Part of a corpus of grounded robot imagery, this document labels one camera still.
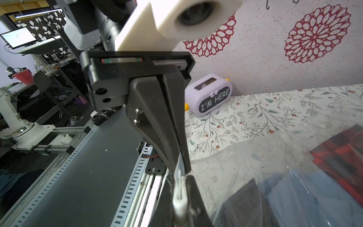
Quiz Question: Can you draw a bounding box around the light blue shirt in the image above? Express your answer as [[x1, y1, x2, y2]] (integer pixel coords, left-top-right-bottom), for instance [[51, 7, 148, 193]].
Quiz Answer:
[[258, 170, 363, 227]]

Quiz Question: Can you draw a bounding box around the clear plastic vacuum bag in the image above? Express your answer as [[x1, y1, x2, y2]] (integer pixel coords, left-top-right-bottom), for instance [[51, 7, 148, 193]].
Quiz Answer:
[[190, 95, 363, 224]]

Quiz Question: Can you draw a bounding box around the lavender toaster with yellow knobs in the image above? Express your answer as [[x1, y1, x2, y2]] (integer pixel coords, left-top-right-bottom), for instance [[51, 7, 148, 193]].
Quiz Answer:
[[184, 73, 233, 117]]

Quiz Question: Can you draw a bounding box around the laptop on background desk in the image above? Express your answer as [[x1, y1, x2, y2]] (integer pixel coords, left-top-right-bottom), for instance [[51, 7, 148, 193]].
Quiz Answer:
[[1, 27, 63, 54]]

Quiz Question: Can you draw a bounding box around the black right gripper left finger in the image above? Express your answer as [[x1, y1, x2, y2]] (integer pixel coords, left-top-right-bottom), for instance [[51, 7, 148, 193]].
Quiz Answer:
[[148, 175, 175, 227]]

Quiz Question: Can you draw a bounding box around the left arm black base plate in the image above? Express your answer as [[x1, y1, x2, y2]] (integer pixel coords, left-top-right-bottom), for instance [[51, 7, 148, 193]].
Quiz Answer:
[[138, 140, 166, 176]]

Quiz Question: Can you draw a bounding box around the dark grey striped shirt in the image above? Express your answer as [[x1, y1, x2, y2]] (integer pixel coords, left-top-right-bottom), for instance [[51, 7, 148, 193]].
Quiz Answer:
[[214, 179, 279, 227]]

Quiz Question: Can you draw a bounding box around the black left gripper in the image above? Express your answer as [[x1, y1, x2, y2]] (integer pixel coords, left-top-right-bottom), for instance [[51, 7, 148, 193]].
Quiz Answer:
[[80, 50, 195, 174]]

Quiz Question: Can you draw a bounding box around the red black plaid shirt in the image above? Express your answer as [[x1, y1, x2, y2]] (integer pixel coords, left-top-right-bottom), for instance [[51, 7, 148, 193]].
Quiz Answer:
[[310, 124, 363, 205]]

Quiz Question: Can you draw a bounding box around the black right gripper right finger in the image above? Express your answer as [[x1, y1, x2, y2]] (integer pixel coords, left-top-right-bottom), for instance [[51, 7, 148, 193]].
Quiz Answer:
[[186, 175, 213, 227]]

